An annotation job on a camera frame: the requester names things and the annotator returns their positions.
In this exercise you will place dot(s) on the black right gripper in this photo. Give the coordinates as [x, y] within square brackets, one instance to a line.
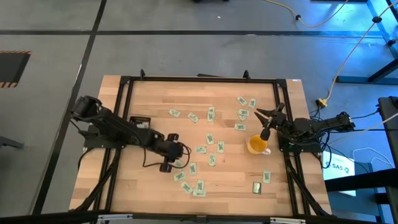
[277, 120]

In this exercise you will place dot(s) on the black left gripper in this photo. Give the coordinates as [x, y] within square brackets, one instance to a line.
[171, 151]

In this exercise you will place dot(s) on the pale green stevia packet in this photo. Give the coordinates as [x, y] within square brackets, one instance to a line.
[174, 113]
[179, 176]
[143, 125]
[201, 150]
[220, 147]
[240, 118]
[178, 164]
[240, 127]
[200, 185]
[211, 114]
[244, 112]
[252, 103]
[186, 187]
[241, 100]
[193, 169]
[212, 159]
[193, 117]
[210, 138]
[199, 194]
[266, 176]

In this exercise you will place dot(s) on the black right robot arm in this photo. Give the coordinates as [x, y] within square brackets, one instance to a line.
[323, 124]

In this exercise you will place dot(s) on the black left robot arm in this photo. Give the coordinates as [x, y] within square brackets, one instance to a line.
[118, 124]

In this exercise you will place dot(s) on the dark green truvia packet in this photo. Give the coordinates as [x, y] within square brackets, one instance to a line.
[257, 187]

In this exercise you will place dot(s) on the yellow ceramic mug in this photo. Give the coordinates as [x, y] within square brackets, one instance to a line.
[257, 146]

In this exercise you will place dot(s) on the white corner sticker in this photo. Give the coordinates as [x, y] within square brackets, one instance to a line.
[297, 80]

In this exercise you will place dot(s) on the black plastic mesh basket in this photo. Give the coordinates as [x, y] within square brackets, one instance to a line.
[140, 119]

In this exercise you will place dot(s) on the white box green logo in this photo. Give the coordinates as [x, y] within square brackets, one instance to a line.
[337, 168]

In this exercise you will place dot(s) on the black floor beam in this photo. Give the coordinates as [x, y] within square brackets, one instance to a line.
[357, 184]

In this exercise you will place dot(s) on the dark grey bench top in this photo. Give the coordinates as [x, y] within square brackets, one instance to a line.
[392, 146]

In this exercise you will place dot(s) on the grey furniture foot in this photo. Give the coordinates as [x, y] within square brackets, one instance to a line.
[9, 142]

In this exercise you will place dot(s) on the black hazard-striped floor plate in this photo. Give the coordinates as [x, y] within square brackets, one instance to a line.
[12, 68]

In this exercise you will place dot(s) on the black frame bracket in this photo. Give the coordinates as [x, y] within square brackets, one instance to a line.
[246, 74]
[142, 74]

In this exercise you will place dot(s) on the silver rig bracket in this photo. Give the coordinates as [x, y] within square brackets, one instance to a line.
[115, 217]
[287, 220]

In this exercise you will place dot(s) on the blue-lit bench leg frame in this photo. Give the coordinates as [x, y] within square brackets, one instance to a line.
[367, 80]

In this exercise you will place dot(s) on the black camera rig bar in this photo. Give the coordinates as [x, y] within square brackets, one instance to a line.
[46, 217]

